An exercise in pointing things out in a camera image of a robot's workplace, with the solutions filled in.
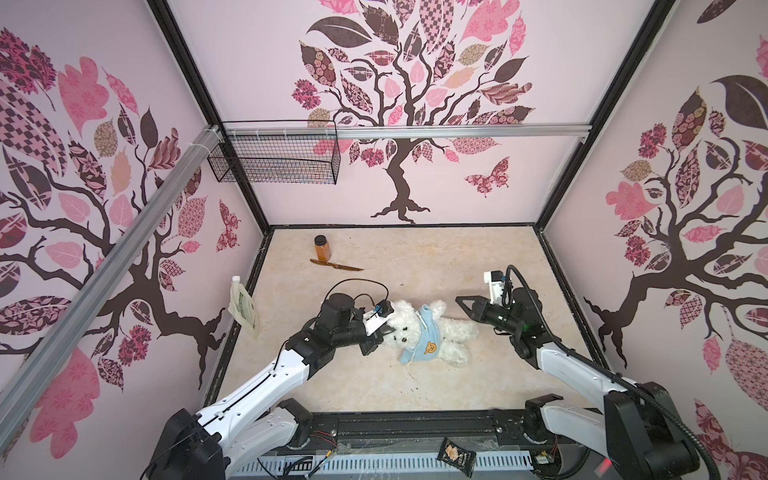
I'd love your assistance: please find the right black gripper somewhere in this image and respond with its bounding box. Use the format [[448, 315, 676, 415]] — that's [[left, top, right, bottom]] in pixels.
[[456, 295, 523, 338]]

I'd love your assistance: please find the white teddy bear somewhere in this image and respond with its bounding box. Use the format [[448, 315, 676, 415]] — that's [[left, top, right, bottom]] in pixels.
[[383, 300, 479, 368]]

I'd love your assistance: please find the light blue bear hoodie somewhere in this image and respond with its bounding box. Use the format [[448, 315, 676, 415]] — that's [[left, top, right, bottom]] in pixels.
[[398, 302, 444, 364]]

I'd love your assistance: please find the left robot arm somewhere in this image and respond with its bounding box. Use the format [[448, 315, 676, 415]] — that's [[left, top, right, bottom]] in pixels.
[[140, 293, 394, 479]]

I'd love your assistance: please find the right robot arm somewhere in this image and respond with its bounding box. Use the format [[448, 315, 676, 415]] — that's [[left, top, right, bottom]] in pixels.
[[455, 288, 704, 479]]

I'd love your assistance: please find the brown wooden spoon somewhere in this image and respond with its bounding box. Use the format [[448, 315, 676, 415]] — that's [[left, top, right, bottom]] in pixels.
[[310, 258, 364, 272]]

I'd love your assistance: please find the amber bottle black cap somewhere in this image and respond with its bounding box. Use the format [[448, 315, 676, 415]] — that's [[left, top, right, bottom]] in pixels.
[[314, 235, 332, 262]]

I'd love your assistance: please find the white green pouch bottle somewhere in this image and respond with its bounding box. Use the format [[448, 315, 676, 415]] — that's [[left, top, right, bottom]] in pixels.
[[228, 276, 260, 339]]

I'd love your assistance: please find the small dark snack packet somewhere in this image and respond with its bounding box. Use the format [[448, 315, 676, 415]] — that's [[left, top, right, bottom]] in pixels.
[[437, 437, 477, 478]]

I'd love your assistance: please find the pink marker pen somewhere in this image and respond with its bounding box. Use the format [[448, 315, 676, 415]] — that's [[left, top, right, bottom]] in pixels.
[[595, 458, 612, 478]]

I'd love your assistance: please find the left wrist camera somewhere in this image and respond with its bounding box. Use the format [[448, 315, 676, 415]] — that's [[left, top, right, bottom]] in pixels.
[[363, 300, 394, 336]]

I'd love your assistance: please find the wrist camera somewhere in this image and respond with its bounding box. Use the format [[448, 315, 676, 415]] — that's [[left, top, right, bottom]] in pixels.
[[483, 270, 506, 306], [363, 300, 394, 336]]

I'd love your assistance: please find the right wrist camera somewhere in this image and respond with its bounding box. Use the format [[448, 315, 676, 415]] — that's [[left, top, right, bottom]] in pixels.
[[483, 270, 506, 306]]

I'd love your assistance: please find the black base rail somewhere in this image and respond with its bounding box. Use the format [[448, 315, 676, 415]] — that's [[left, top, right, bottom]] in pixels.
[[300, 409, 577, 451]]

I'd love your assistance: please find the white slotted cable duct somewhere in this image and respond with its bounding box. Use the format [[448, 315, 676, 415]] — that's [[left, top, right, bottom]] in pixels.
[[233, 451, 533, 479]]

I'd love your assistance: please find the rear aluminium frame bar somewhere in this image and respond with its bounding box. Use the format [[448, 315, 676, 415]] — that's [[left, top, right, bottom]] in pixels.
[[225, 123, 592, 140]]

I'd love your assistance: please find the aluminium frame bar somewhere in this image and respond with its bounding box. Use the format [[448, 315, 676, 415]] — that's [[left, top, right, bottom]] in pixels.
[[1, 125, 222, 448], [225, 123, 592, 140]]

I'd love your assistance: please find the black wire basket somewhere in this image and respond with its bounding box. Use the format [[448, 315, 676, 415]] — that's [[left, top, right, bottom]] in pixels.
[[208, 120, 341, 185]]

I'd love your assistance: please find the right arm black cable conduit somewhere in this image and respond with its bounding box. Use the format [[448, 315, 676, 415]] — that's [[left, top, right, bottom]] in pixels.
[[503, 264, 721, 480]]

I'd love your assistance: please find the left aluminium frame bar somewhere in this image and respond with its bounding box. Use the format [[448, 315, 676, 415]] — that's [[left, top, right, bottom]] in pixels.
[[1, 125, 222, 448]]

